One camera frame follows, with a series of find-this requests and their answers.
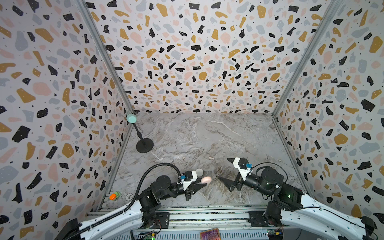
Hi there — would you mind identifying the pink earbud charging case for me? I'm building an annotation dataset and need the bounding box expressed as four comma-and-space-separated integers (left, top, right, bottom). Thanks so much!
201, 177, 212, 184

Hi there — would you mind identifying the white earbud charging case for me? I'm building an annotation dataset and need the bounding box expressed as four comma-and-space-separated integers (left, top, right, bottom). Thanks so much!
196, 169, 204, 178

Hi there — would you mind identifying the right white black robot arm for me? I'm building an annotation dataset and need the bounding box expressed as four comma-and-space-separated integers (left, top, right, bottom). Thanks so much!
219, 158, 379, 240

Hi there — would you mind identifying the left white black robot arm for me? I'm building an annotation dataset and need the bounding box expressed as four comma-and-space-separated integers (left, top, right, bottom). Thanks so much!
56, 171, 212, 240

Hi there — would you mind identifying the pink circuit board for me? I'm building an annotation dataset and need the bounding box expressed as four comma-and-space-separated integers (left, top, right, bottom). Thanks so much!
200, 228, 221, 240

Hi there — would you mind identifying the microphone stand with green ball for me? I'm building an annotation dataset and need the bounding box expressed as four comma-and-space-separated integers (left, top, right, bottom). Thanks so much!
127, 114, 154, 154

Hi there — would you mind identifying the small electronics board with leds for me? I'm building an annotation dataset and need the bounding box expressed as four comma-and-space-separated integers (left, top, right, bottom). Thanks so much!
142, 232, 158, 240

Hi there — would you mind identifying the right small electronics board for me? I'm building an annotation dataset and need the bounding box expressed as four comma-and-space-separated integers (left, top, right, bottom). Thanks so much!
267, 230, 284, 240

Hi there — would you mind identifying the orange green connector block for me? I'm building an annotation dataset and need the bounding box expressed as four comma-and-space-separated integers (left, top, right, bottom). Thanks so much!
109, 191, 122, 201

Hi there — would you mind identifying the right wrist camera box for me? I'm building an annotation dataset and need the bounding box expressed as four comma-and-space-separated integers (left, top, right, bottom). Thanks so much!
233, 158, 253, 181

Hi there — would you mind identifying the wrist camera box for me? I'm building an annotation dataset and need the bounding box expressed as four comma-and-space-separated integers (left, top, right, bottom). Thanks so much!
233, 158, 253, 181
180, 171, 198, 191

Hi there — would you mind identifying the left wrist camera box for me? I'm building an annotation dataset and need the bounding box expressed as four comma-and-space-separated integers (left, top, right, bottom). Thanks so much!
180, 171, 198, 191

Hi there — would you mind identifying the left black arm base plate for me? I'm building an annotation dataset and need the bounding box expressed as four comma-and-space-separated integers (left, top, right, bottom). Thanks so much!
141, 212, 170, 229

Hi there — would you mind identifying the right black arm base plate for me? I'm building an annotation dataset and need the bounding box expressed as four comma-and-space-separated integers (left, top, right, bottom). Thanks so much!
248, 211, 281, 227

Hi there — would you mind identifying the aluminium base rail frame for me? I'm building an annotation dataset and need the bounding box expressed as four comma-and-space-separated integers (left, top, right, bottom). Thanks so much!
95, 205, 299, 240

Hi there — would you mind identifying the black corrugated cable conduit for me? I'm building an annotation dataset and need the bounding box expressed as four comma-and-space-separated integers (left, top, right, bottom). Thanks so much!
59, 162, 182, 240

